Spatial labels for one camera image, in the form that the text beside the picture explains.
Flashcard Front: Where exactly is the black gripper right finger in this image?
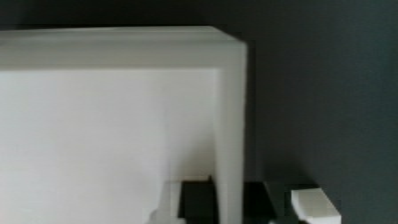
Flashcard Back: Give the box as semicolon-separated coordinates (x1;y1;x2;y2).
244;180;345;224

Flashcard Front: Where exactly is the white drawer box cabinet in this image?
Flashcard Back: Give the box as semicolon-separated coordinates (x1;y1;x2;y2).
0;26;247;224

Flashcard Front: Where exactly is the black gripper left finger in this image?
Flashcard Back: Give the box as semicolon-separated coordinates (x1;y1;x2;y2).
178;178;219;224

